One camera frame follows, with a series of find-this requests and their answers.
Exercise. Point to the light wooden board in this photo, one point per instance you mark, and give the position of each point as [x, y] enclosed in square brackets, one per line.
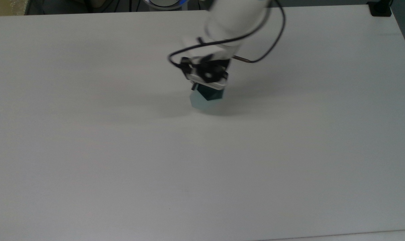
[6, 7]

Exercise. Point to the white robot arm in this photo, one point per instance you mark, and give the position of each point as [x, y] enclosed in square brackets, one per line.
[234, 20]

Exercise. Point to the black table clamp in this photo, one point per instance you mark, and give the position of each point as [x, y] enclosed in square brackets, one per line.
[380, 9]

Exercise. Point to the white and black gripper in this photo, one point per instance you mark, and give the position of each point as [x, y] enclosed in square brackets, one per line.
[207, 72]

